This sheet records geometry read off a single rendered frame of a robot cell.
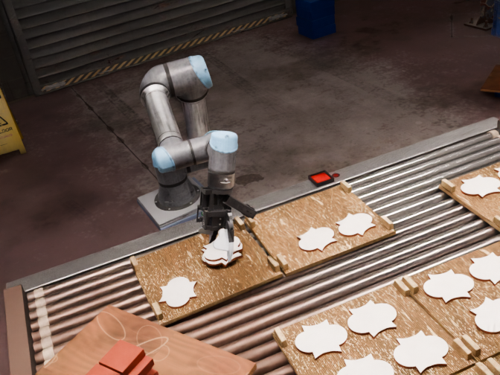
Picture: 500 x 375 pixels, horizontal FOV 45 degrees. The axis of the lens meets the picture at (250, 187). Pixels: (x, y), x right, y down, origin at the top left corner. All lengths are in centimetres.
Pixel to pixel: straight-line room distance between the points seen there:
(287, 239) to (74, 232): 229
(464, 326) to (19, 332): 129
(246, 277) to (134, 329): 42
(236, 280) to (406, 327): 54
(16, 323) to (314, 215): 104
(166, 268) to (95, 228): 208
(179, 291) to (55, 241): 226
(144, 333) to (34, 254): 243
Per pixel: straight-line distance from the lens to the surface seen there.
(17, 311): 207
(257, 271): 194
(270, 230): 211
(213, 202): 168
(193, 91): 205
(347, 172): 242
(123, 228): 400
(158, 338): 165
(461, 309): 180
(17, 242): 423
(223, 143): 163
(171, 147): 173
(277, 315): 181
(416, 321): 176
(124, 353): 133
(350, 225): 208
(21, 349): 193
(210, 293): 190
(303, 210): 218
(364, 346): 169
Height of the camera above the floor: 218
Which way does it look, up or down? 32 degrees down
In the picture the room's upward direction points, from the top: 9 degrees counter-clockwise
